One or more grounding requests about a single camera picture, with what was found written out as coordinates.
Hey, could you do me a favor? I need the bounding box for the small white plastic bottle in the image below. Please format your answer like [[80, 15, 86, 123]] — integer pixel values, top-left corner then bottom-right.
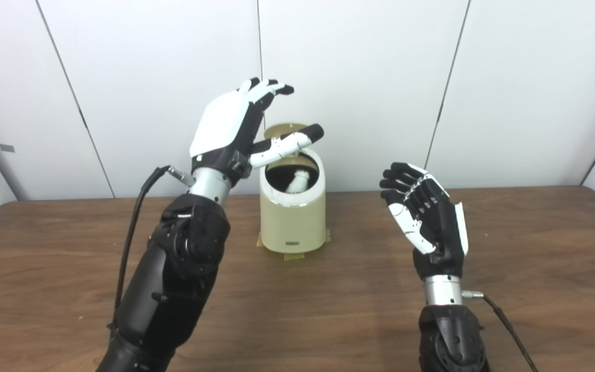
[[285, 170, 312, 194]]

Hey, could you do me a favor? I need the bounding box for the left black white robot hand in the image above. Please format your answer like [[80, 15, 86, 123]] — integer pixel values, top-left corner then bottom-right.
[[189, 77, 325, 188]]

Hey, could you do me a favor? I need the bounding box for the cream cylindrical trash bin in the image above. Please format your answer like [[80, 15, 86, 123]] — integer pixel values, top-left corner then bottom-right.
[[259, 147, 327, 255]]

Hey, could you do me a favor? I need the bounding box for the cream round bin lid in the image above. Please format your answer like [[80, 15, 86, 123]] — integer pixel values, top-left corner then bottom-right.
[[265, 122, 309, 154]]

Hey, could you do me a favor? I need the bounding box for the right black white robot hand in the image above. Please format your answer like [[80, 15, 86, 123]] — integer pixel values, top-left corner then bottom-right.
[[379, 162, 469, 282]]

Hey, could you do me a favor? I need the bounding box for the yellow tape under bin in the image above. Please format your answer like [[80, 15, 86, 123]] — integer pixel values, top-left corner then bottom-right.
[[256, 230, 332, 261]]

